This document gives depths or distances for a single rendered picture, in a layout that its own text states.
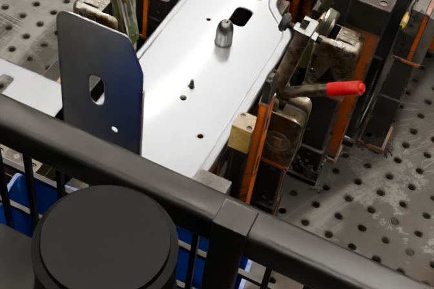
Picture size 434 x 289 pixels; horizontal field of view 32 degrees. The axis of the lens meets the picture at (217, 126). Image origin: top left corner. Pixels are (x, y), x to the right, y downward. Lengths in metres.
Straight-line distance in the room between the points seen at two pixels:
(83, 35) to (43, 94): 0.38
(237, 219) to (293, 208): 1.07
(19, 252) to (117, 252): 0.22
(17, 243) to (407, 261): 1.04
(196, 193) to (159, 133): 0.74
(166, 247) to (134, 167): 0.11
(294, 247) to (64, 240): 0.14
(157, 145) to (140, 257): 0.83
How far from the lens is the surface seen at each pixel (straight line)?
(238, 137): 1.15
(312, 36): 1.09
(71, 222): 0.37
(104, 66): 0.90
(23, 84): 1.27
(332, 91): 1.14
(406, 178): 1.63
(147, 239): 0.37
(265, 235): 0.45
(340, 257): 0.45
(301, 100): 1.21
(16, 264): 0.57
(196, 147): 1.18
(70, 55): 0.93
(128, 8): 1.31
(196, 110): 1.23
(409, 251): 1.53
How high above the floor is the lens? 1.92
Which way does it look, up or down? 49 degrees down
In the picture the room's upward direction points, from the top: 9 degrees clockwise
